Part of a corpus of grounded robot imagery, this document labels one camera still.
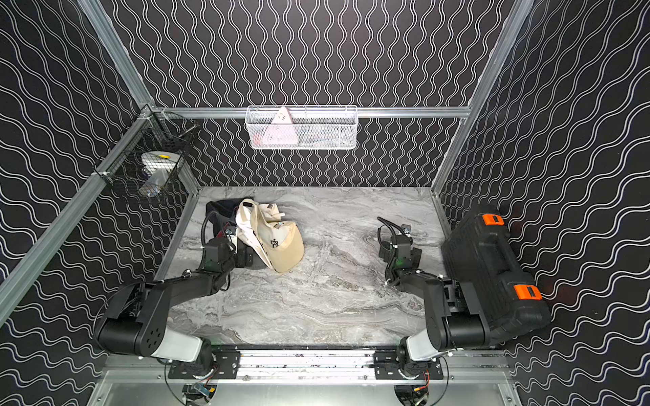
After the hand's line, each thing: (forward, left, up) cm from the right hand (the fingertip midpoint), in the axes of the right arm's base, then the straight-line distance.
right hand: (402, 245), depth 95 cm
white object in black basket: (+11, +82, +29) cm, 88 cm away
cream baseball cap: (+13, +51, +4) cm, 53 cm away
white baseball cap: (-1, +56, +12) cm, 57 cm away
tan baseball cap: (0, +46, +1) cm, 46 cm away
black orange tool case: (-12, -17, +16) cm, 27 cm away
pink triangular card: (+28, +45, +31) cm, 61 cm away
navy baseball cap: (+12, +68, +8) cm, 69 cm away
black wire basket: (+32, +92, +29) cm, 102 cm away
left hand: (-1, +61, +2) cm, 61 cm away
